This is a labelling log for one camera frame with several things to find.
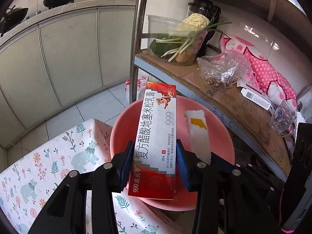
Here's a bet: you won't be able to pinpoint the red white medicine box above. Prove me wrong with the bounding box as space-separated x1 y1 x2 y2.
128 82 177 200

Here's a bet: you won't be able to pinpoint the white foam block yellow sticker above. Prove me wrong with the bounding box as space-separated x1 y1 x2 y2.
184 110 212 165

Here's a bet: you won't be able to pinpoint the pink plastic trash bucket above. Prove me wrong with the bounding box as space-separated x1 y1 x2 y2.
109 95 236 212

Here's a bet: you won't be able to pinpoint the grey kitchen cabinets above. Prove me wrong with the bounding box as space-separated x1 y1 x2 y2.
1 0 135 148

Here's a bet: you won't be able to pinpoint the floral bear tablecloth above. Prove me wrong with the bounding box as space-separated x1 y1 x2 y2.
1 119 180 233

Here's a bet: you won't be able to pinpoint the metal storage shelf rack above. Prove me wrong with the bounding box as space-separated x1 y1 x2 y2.
129 0 312 182

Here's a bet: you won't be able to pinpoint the clear glass mug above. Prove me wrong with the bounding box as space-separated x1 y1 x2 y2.
270 100 297 138

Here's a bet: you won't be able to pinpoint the white barcode box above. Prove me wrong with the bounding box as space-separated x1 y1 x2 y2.
241 88 271 110

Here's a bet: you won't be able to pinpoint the crumpled clear plastic bag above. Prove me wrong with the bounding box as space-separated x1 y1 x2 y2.
196 52 251 89

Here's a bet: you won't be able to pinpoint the pink polka dot cloth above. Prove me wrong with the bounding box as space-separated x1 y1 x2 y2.
219 35 298 109

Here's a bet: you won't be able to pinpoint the green scallions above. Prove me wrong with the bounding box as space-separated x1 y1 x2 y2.
149 22 231 65

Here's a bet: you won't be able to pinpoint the clear plastic vegetable container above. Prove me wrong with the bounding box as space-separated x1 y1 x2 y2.
148 13 210 66

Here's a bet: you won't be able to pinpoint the white cauliflower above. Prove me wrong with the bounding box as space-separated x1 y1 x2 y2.
181 13 210 31

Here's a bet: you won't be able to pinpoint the black blender appliance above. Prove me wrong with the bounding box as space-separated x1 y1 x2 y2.
188 0 222 58

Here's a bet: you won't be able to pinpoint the black wok with lid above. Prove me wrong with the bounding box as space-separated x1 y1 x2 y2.
0 6 28 37

